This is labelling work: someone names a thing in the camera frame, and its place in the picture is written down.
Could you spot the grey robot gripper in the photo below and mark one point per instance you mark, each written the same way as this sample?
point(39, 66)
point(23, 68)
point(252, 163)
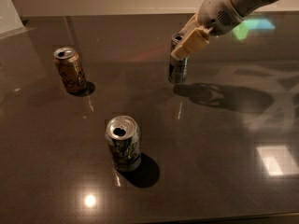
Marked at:
point(215, 13)

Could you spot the slim silver redbull can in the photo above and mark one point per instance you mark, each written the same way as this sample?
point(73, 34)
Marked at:
point(177, 71)

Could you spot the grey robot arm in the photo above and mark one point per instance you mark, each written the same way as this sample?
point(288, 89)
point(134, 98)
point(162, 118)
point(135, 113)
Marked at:
point(245, 7)

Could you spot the green 7up can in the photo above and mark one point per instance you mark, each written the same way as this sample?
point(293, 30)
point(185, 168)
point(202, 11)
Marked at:
point(123, 140)

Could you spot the brown soda can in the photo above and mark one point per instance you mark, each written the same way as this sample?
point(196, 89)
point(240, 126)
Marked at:
point(70, 69)

